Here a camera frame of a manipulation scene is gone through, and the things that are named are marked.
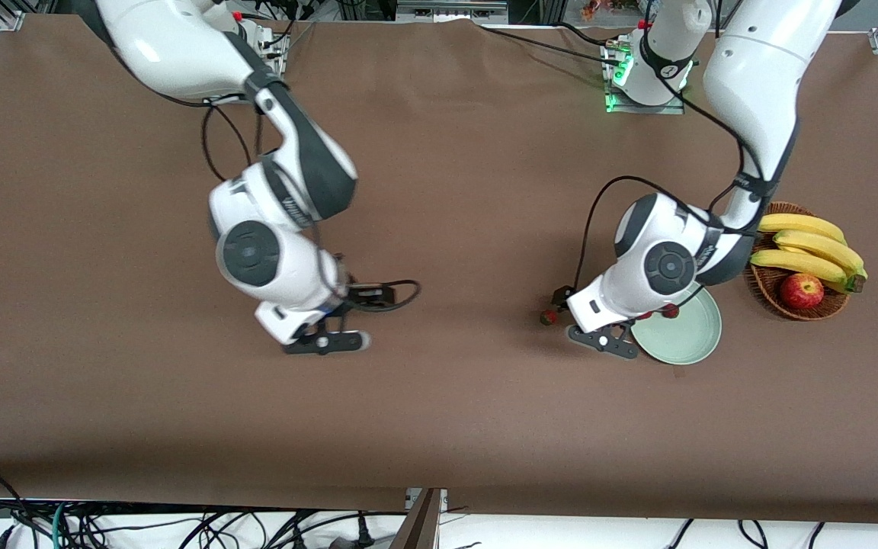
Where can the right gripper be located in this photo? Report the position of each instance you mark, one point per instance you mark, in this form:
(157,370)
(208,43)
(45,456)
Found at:
(353,294)

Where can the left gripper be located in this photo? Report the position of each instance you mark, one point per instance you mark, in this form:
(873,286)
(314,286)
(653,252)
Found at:
(643,315)

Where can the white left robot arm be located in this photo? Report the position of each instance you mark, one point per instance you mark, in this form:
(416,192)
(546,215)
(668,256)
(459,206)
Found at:
(759,76)

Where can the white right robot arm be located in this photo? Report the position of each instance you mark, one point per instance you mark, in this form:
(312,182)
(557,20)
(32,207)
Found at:
(172,46)

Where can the pale green round plate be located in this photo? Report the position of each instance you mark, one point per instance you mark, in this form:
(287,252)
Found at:
(683,335)

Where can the brown wicker basket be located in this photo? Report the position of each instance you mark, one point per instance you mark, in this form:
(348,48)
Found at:
(768,288)

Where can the black power plug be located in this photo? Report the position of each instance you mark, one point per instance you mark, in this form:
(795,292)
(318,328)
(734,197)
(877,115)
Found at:
(364,537)

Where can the brown table cover sheet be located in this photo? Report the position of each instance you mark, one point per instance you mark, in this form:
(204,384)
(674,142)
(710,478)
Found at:
(469,191)

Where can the red apple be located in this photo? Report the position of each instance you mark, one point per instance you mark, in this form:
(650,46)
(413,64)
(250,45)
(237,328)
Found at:
(801,293)

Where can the yellow banana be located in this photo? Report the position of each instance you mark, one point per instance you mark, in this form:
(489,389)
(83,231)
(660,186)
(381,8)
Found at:
(820,248)
(797,264)
(793,249)
(797,223)

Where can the grey metal box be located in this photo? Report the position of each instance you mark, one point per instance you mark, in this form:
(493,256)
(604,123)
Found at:
(450,9)

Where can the grey support post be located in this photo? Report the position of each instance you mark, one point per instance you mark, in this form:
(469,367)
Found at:
(420,530)

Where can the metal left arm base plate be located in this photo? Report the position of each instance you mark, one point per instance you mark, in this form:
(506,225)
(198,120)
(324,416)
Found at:
(668,110)

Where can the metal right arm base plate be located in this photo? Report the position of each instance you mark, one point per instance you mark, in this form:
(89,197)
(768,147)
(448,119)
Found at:
(277,53)

